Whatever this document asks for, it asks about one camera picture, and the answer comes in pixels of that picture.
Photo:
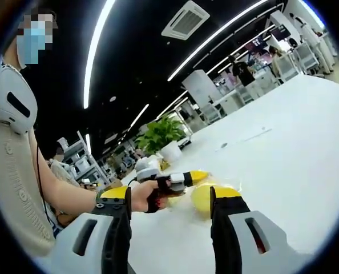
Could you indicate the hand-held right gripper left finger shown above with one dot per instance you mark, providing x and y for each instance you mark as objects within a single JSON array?
[{"x": 86, "y": 245}]

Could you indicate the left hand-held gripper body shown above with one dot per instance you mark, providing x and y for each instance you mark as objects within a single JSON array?
[{"x": 146, "y": 169}]

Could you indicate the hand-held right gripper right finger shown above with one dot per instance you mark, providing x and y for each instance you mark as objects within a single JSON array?
[{"x": 243, "y": 245}]

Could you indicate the yellow silicone block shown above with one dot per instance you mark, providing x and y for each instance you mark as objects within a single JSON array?
[{"x": 202, "y": 202}]

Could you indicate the person's left hand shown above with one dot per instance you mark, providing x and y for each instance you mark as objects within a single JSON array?
[{"x": 146, "y": 197}]

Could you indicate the white plant pot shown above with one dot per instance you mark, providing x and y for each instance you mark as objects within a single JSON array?
[{"x": 172, "y": 152}]

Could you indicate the green leafy plant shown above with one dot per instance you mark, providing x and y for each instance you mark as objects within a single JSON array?
[{"x": 161, "y": 132}]

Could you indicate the clear plastic wrapper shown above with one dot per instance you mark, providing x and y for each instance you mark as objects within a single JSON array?
[{"x": 229, "y": 182}]

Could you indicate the metal storage shelf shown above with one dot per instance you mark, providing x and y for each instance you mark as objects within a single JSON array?
[{"x": 84, "y": 160}]

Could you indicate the person's beige sweater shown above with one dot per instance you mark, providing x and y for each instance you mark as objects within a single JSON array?
[{"x": 12, "y": 185}]

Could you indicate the white ceiling light strip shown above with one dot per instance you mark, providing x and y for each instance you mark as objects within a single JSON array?
[
  {"x": 93, "y": 57},
  {"x": 215, "y": 37}
]

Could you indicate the white office chair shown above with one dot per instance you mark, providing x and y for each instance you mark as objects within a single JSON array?
[
  {"x": 288, "y": 67},
  {"x": 308, "y": 55}
]

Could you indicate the white ceiling air conditioner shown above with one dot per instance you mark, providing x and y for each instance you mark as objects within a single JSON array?
[{"x": 186, "y": 20}]

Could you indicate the dark wall display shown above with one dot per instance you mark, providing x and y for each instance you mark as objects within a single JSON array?
[{"x": 280, "y": 32}]

